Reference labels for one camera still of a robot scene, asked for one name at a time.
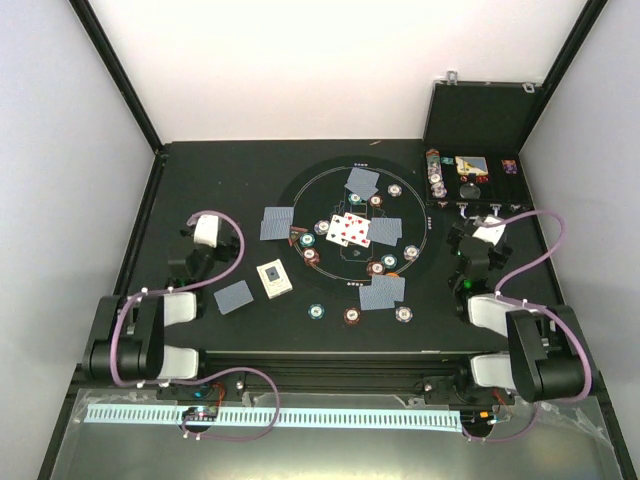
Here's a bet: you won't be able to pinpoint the dealt card bottom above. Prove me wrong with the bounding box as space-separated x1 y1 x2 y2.
371 275 406 302
359 285 395 311

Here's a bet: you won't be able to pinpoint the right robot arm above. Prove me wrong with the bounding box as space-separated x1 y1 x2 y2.
447 217 595 403

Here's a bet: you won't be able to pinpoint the black poker set case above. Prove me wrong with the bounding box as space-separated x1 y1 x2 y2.
423 71 542 213

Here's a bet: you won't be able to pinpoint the blue backed card stack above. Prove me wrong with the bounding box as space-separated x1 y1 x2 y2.
214 280 254 315

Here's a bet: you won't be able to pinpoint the green chips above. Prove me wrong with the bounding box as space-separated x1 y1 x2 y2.
381 254 398 269
349 193 362 205
299 232 316 249

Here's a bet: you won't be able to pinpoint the dealt card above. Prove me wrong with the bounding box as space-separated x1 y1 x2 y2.
263 207 294 223
347 168 379 187
260 219 291 241
371 275 406 302
345 183 378 201
359 285 395 311

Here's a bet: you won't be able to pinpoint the face up spade card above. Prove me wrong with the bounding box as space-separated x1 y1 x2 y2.
326 215 349 246

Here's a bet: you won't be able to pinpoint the card deck in case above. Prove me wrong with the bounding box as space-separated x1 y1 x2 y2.
455 156 489 177

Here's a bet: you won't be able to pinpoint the red poker chip stack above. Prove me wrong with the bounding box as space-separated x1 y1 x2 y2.
343 307 361 325

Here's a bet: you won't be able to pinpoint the purple chips in case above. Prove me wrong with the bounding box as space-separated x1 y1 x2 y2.
501 159 518 175

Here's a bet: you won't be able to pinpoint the red chips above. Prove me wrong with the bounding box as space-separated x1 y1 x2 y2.
366 261 386 276
302 248 320 266
369 195 382 207

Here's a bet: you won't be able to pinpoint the burn card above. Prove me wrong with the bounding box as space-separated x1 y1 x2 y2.
367 217 403 247

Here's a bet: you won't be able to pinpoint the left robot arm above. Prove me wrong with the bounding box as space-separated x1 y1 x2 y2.
82 234 241 382

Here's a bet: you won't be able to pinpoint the red dice in case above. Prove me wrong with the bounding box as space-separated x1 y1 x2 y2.
459 174 490 184

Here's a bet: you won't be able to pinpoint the green poker chip stack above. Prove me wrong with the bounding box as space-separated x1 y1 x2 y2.
308 304 325 320

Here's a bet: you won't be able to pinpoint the face up hearts card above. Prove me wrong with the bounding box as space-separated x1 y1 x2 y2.
344 212 370 243
349 231 371 248

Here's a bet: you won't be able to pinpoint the black aluminium front rail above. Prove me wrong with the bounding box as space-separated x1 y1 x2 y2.
199 352 469 394

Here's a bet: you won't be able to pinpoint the purple chips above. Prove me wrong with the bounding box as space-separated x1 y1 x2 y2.
403 245 420 261
387 184 402 197
501 159 518 175
314 220 330 235

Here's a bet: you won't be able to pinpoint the black round button in case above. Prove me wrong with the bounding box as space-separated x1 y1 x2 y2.
459 183 481 200

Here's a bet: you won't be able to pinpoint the triangular red dealer button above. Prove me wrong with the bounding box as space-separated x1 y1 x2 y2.
288 226 308 246

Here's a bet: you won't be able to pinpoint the dealt card top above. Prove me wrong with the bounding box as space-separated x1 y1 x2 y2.
345 183 378 201
347 168 379 187

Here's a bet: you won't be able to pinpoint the purple poker chip stack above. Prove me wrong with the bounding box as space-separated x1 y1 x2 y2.
395 306 413 323

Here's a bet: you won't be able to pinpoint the chip row in case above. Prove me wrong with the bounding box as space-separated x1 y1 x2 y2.
425 149 447 200

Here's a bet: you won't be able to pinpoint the round black poker mat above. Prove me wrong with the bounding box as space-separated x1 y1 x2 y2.
281 156 443 298

